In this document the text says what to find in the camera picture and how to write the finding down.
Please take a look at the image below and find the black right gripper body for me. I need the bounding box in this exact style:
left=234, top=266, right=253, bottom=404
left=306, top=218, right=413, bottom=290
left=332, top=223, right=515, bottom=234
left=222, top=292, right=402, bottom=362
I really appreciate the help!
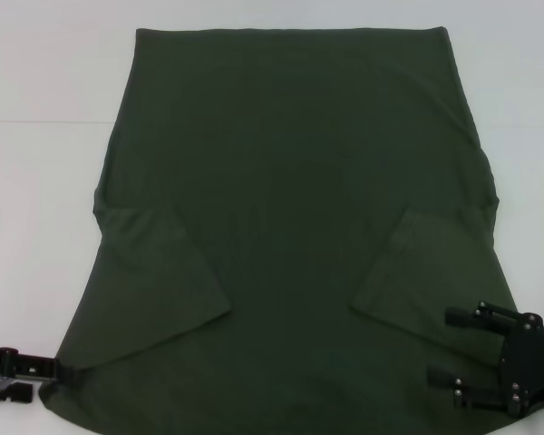
left=497, top=311, right=544, bottom=417

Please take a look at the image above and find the dark green shirt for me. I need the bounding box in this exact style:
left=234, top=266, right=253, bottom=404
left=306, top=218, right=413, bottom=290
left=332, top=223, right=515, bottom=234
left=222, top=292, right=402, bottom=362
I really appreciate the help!
left=39, top=26, right=544, bottom=435

